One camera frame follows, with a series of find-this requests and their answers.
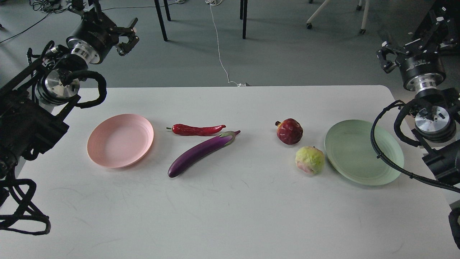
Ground black table legs middle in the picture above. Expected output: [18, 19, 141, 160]
[239, 0, 248, 40]

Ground black table legs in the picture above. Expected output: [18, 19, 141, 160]
[154, 0, 171, 42]
[239, 0, 248, 40]

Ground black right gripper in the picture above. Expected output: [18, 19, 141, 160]
[376, 11, 457, 91]

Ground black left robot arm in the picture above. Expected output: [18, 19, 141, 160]
[0, 0, 139, 236]

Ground white floor cable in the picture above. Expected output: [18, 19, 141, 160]
[205, 0, 248, 87]

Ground red chili pepper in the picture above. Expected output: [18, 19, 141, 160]
[166, 124, 226, 136]

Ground light green plastic plate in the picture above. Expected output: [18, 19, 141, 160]
[324, 120, 401, 186]

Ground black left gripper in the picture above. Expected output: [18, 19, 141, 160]
[66, 0, 140, 64]

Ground black table legs left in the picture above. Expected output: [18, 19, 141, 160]
[154, 0, 171, 42]

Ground purple eggplant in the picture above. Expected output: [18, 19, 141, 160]
[167, 131, 240, 178]

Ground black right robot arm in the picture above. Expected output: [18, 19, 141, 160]
[370, 10, 460, 193]

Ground pink plastic plate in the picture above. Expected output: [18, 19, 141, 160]
[87, 114, 155, 168]

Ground red pomegranate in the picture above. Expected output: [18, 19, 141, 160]
[275, 118, 303, 145]

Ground white office chair base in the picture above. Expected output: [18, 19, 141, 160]
[305, 0, 370, 35]

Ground green yellow guava fruit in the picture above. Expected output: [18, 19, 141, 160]
[295, 146, 325, 175]

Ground black cable bundle on floor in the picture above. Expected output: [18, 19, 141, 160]
[29, 0, 76, 13]

